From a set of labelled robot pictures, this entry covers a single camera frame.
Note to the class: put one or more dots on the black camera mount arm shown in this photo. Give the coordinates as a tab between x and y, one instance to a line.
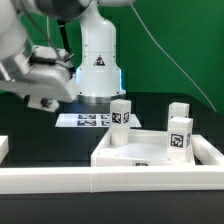
62	28

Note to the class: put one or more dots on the white sheet with markers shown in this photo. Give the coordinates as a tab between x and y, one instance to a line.
90	120

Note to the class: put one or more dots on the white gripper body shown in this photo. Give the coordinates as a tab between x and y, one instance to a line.
38	71

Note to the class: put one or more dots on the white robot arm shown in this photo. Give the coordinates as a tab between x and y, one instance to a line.
98	76

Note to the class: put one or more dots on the white U-shaped obstacle fence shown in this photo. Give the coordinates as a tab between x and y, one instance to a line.
208	175

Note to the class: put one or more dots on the white square table top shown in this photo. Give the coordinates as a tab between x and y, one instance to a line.
144	148

